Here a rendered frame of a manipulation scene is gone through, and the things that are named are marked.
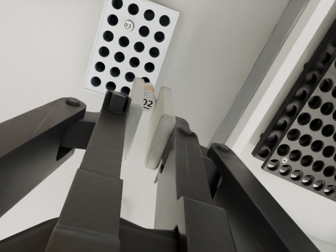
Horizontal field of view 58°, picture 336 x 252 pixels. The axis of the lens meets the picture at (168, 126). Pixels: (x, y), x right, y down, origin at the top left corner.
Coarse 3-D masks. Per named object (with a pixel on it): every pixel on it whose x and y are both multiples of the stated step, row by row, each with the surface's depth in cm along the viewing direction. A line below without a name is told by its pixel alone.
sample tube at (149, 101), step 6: (144, 84) 25; (150, 84) 24; (144, 90) 22; (150, 90) 23; (144, 96) 21; (150, 96) 21; (144, 102) 21; (150, 102) 21; (144, 108) 21; (150, 108) 21
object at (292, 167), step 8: (280, 160) 30; (264, 168) 31; (272, 168) 31; (288, 168) 31; (296, 168) 31; (280, 176) 31; (288, 176) 31; (296, 176) 32; (312, 176) 31; (296, 184) 31; (304, 184) 32; (312, 184) 31; (320, 184) 32; (328, 184) 32; (320, 192) 32; (328, 192) 32
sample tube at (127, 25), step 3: (126, 21) 34; (129, 21) 34; (123, 24) 34; (126, 24) 34; (129, 24) 34; (132, 24) 34; (123, 27) 34; (126, 27) 34; (129, 27) 34; (132, 27) 34; (126, 30) 34; (129, 30) 34
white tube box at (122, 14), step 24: (120, 0) 37; (144, 0) 34; (120, 24) 35; (144, 24) 35; (168, 24) 36; (96, 48) 36; (120, 48) 36; (144, 48) 36; (96, 72) 37; (120, 72) 37; (144, 72) 37
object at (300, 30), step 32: (320, 0) 26; (288, 32) 29; (320, 32) 32; (256, 64) 32; (288, 64) 28; (256, 96) 30; (224, 128) 34; (256, 128) 36; (256, 160) 37; (288, 192) 39; (320, 224) 41
